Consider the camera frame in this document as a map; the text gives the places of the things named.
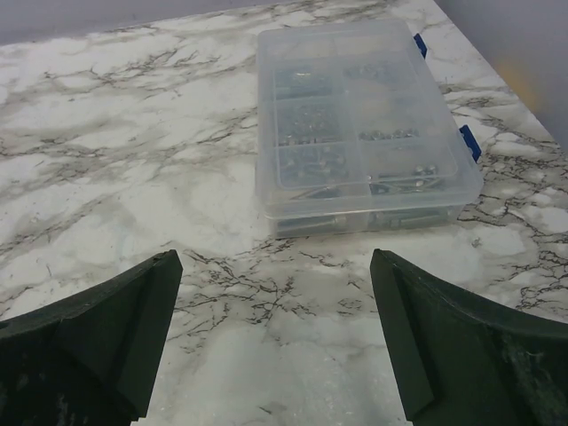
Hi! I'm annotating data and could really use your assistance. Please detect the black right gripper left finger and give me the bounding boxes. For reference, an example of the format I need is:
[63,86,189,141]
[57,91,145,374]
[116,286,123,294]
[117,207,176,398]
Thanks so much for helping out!
[1,250,183,425]

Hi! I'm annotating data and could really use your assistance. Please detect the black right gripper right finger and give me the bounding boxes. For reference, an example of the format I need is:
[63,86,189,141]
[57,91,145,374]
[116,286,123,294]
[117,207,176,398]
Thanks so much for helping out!
[370,249,567,425]

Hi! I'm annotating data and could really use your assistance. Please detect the clear plastic screw organizer box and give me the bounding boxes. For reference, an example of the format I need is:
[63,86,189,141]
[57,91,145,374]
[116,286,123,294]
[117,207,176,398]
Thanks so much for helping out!
[255,19,484,238]

